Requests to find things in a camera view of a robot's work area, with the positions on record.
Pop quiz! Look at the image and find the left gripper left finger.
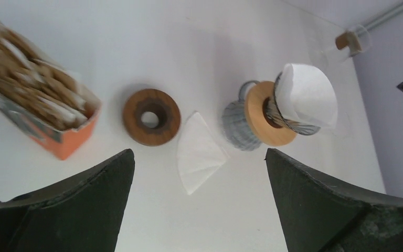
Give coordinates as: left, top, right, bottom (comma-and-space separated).
0, 149, 135, 251

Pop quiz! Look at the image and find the light wooden ring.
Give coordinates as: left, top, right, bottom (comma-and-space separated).
243, 81, 298, 147

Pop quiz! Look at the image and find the grey glass carafe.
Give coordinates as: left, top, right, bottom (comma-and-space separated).
221, 80, 262, 151

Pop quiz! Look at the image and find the clear glass with brown band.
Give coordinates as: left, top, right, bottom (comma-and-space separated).
307, 24, 373, 70

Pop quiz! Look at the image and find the orange filter holder box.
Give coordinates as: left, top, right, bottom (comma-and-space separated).
0, 85, 102, 160

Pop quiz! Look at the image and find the grey ribbed glass dripper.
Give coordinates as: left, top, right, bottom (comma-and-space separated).
264, 72, 321, 136

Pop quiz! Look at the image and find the white paper coffee filter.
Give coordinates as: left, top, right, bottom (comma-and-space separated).
176, 111, 229, 195
274, 63, 338, 128

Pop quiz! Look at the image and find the dark wooden ring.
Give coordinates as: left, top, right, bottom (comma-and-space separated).
122, 88, 182, 147

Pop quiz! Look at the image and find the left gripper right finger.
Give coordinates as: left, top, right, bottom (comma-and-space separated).
266, 149, 403, 251

